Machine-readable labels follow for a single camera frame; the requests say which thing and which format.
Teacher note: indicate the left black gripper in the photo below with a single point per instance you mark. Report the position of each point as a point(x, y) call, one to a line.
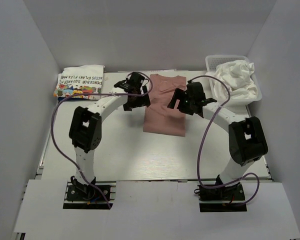
point(143, 101)

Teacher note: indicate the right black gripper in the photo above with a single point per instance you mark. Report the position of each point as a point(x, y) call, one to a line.
point(178, 94)

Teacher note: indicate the pink t shirt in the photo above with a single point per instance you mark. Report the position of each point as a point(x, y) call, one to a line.
point(158, 118)

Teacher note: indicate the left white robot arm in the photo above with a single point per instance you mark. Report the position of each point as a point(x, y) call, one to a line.
point(86, 126)

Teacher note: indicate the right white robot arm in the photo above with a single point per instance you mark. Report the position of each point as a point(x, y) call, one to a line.
point(246, 139)

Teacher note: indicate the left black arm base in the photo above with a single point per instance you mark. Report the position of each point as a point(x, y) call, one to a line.
point(85, 197)

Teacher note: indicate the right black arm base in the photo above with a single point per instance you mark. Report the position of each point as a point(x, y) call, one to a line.
point(220, 198)

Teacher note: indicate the folded printed white t shirt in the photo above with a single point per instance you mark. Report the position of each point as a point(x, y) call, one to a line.
point(85, 79)

